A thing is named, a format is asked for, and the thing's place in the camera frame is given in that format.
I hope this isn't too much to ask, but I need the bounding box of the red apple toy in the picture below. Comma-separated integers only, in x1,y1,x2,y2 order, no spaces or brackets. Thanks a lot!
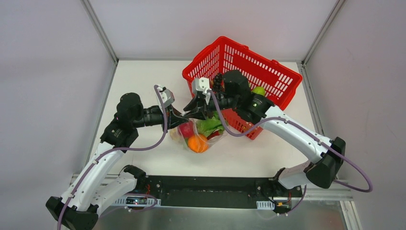
178,121,194,138

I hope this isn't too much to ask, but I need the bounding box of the aluminium frame rail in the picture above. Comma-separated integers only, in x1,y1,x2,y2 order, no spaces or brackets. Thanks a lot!
67,173,353,202

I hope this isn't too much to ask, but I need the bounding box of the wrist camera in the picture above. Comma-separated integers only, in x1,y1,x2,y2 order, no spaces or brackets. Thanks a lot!
191,77,211,105
156,85,175,112

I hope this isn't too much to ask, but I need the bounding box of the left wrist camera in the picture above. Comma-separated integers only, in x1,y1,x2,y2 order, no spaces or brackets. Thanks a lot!
156,85,175,112

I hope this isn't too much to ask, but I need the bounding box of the long red chili toy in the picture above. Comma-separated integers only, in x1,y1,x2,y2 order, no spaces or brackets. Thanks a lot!
207,130,223,140

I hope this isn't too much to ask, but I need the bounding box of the red plastic shopping basket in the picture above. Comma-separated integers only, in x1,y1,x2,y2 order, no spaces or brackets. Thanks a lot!
182,36,303,133

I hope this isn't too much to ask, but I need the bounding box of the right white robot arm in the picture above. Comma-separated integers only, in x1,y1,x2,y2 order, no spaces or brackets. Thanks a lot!
184,70,345,196

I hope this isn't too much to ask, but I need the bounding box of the orange fruit toy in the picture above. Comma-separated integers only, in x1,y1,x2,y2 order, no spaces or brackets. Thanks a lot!
187,134,209,153

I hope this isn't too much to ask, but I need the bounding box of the black grape bunch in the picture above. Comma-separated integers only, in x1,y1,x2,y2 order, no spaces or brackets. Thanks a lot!
211,73,225,93

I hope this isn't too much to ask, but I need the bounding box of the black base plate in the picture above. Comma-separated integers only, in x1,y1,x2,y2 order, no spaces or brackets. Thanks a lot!
130,175,303,209

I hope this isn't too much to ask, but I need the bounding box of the napa cabbage toy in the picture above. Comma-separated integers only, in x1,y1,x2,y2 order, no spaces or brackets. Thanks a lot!
195,112,225,137

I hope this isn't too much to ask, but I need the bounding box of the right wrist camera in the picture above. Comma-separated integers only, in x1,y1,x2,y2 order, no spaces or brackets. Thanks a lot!
191,77,211,105

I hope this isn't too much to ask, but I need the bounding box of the clear zip top bag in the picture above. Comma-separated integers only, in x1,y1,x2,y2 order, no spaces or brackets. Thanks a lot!
176,119,227,151

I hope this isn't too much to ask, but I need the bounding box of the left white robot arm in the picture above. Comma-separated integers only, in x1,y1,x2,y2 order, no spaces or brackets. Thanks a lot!
46,89,188,230

